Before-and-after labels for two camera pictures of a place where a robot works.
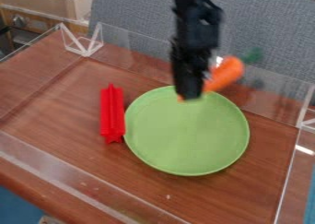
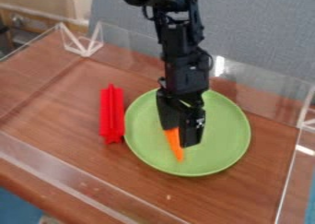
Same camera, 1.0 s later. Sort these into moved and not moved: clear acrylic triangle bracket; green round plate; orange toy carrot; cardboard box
Moved: orange toy carrot
Not moved: clear acrylic triangle bracket; green round plate; cardboard box
